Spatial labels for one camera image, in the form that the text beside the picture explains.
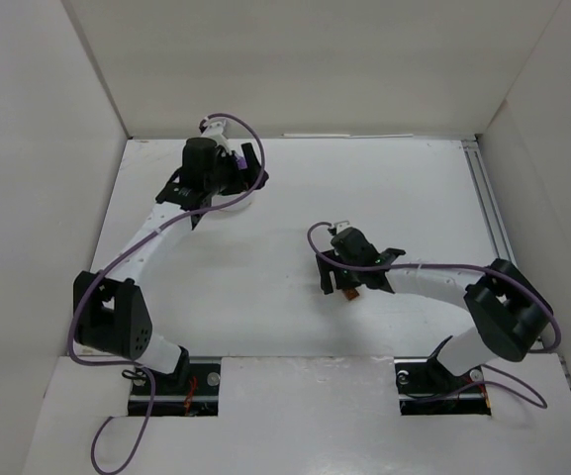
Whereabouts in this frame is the brown lego plate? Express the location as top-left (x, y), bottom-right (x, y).
top-left (343, 289), bottom-right (360, 301)

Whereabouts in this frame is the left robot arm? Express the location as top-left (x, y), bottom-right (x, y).
top-left (69, 136), bottom-right (269, 387)

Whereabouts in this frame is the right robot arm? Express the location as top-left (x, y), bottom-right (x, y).
top-left (316, 222), bottom-right (556, 393)

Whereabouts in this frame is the white round divided container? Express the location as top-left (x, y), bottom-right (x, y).
top-left (212, 195), bottom-right (254, 213)

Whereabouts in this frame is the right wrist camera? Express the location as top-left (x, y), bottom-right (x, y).
top-left (332, 220), bottom-right (350, 235)

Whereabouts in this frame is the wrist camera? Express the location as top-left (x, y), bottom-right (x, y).
top-left (332, 220), bottom-right (350, 235)
top-left (198, 117), bottom-right (231, 152)

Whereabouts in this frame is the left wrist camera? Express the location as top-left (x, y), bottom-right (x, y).
top-left (198, 117), bottom-right (231, 152)

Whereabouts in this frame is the aluminium rail right side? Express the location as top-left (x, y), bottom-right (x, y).
top-left (462, 139), bottom-right (546, 352)

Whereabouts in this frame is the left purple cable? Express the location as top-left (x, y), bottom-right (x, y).
top-left (66, 112), bottom-right (270, 474)

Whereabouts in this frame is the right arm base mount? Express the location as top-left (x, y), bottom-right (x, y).
top-left (394, 357), bottom-right (492, 416)

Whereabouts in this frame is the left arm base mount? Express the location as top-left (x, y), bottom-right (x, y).
top-left (122, 357), bottom-right (222, 418)

